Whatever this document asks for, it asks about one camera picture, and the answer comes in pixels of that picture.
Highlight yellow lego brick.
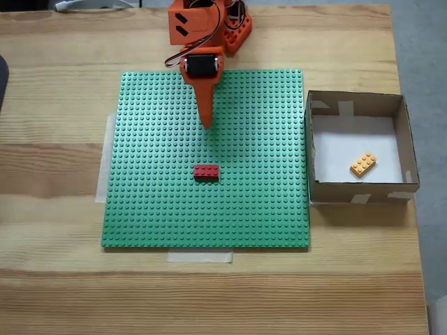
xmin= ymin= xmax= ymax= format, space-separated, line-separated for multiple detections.
xmin=349 ymin=151 xmax=379 ymax=180

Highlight red lego brick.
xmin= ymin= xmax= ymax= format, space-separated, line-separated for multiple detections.
xmin=193 ymin=164 xmax=221 ymax=181

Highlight green lego baseplate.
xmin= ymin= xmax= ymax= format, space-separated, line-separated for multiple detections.
xmin=100 ymin=68 xmax=312 ymax=251

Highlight cardboard box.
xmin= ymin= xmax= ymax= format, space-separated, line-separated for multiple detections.
xmin=304 ymin=89 xmax=421 ymax=207

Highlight long masking tape strip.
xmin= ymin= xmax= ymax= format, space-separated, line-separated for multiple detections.
xmin=94 ymin=112 xmax=119 ymax=205

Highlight white paper sheet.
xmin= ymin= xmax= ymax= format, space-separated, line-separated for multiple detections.
xmin=312 ymin=117 xmax=405 ymax=184

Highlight white plug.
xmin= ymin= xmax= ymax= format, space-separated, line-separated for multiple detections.
xmin=54 ymin=0 xmax=85 ymax=11

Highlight short masking tape strip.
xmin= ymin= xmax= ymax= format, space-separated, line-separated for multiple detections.
xmin=166 ymin=248 xmax=234 ymax=265

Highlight black rounded object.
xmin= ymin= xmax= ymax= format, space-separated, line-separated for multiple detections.
xmin=0 ymin=54 xmax=10 ymax=113

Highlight gripper servo cable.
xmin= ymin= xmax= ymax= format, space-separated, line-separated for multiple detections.
xmin=164 ymin=0 xmax=225 ymax=69

